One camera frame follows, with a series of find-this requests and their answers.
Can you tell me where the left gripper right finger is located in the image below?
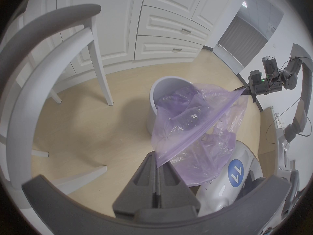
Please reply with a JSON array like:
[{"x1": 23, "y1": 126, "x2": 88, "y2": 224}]
[{"x1": 156, "y1": 160, "x2": 201, "y2": 217}]

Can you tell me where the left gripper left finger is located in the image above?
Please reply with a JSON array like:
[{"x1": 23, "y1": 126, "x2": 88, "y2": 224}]
[{"x1": 112, "y1": 153, "x2": 157, "y2": 218}]

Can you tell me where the purple plastic bag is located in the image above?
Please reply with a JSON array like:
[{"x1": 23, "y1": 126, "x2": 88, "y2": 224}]
[{"x1": 151, "y1": 83, "x2": 249, "y2": 187}]

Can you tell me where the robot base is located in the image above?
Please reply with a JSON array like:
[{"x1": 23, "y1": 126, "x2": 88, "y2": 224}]
[{"x1": 195, "y1": 141, "x2": 301, "y2": 220}]

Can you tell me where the white trash bin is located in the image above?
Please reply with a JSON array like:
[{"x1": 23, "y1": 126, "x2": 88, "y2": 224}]
[{"x1": 146, "y1": 76, "x2": 196, "y2": 135}]

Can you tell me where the white wardrobe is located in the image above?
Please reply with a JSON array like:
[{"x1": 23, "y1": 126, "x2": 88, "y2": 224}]
[{"x1": 24, "y1": 0, "x2": 250, "y2": 83}]

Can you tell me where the white chair with grey cushions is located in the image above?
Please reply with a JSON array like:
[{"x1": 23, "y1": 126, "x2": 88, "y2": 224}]
[{"x1": 0, "y1": 4, "x2": 115, "y2": 210}]

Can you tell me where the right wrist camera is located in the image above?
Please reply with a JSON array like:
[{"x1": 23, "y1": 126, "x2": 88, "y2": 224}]
[{"x1": 248, "y1": 70, "x2": 261, "y2": 85}]

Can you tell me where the black cable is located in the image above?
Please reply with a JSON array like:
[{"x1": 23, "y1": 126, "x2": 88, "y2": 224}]
[{"x1": 265, "y1": 98, "x2": 305, "y2": 144}]

